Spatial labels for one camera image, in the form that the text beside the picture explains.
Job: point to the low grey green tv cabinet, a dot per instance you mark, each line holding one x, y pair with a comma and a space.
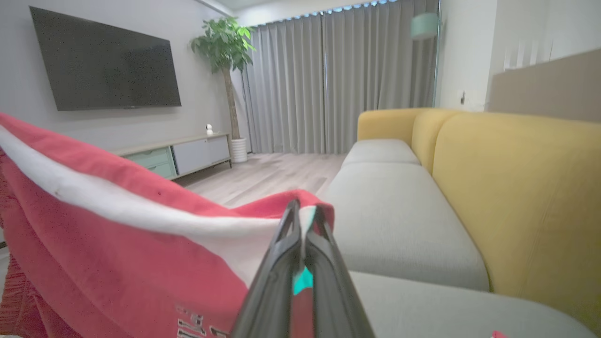
188, 155

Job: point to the mint green lamp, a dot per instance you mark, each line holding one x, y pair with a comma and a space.
425, 26

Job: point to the grey and yellow sofa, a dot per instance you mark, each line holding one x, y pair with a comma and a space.
404, 225

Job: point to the grey pleated curtain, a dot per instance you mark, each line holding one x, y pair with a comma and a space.
328, 80

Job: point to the white ribbed plant pot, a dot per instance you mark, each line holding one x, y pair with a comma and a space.
239, 150

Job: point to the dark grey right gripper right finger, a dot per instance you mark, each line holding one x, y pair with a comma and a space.
333, 295

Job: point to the white slatted railing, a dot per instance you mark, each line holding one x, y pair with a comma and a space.
526, 54

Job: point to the red ribbed shorts white stripe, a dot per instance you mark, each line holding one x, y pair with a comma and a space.
117, 244

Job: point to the green potted tree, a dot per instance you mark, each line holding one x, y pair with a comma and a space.
225, 47

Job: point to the beige partition panel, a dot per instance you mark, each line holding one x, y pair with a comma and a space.
549, 89

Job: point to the black wall television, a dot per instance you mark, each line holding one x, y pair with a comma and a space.
108, 65

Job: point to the small white security camera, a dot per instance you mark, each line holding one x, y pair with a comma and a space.
209, 129

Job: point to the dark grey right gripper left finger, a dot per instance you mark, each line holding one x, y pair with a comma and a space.
272, 291

